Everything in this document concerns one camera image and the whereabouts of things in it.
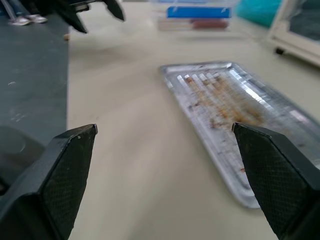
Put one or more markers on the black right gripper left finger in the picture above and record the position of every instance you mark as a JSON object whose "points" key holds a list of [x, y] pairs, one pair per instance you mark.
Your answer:
{"points": [[62, 180]]}

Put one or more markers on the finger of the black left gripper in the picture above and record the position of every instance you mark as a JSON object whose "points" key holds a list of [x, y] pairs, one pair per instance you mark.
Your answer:
{"points": [[114, 10], [73, 21]]}

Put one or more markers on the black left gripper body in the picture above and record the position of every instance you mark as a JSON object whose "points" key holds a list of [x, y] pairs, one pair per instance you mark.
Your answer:
{"points": [[62, 4]]}

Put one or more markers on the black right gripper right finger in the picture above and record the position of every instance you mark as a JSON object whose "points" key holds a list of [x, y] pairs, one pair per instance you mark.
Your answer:
{"points": [[275, 180]]}

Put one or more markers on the white sneaker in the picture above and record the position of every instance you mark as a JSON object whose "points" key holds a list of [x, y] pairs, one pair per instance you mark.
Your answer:
{"points": [[37, 18], [18, 21]]}

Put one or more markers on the clear plastic box blue clips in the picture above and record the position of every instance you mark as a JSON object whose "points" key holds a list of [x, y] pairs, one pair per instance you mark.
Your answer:
{"points": [[200, 12]]}

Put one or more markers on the red sausage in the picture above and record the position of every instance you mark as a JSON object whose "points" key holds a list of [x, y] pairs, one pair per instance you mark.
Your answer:
{"points": [[210, 24]]}

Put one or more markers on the silver metal baking tray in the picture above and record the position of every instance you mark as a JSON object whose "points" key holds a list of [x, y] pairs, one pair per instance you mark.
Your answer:
{"points": [[205, 112]]}

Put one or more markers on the teal fabric bag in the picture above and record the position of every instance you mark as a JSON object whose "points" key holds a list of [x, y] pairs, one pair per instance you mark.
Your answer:
{"points": [[257, 10]]}

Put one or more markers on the white toaster oven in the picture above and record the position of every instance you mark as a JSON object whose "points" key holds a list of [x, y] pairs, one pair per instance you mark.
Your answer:
{"points": [[277, 30]]}

